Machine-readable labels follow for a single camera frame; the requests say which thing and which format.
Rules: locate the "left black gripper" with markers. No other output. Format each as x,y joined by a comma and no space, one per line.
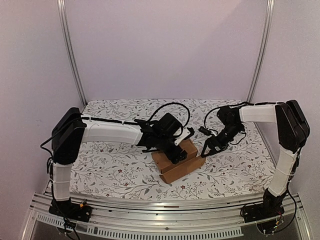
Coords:
175,157

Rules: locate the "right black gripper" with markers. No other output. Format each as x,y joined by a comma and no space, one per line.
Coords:
213,141

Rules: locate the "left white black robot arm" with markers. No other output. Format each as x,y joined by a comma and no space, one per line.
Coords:
73,129

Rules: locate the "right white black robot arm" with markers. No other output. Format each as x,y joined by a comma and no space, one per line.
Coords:
292,128

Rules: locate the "floral patterned table mat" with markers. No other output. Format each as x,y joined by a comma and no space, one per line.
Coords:
121,170

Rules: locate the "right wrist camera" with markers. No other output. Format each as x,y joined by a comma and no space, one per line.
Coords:
205,131

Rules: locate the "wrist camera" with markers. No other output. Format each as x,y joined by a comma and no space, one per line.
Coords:
205,131
184,134

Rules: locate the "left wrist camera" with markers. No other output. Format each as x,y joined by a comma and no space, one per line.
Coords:
184,134

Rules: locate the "aluminium front rail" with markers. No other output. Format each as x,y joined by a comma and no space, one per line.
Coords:
204,219

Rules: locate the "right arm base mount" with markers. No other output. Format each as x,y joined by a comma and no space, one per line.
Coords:
267,220

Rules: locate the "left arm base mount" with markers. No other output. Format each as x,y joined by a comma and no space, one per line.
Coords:
70,210

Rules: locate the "right aluminium frame post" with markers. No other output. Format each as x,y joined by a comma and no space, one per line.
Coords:
262,49

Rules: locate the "aluminium frame post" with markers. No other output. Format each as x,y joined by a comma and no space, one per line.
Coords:
61,6
262,49

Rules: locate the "left aluminium frame post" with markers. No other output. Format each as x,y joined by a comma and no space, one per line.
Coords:
61,6

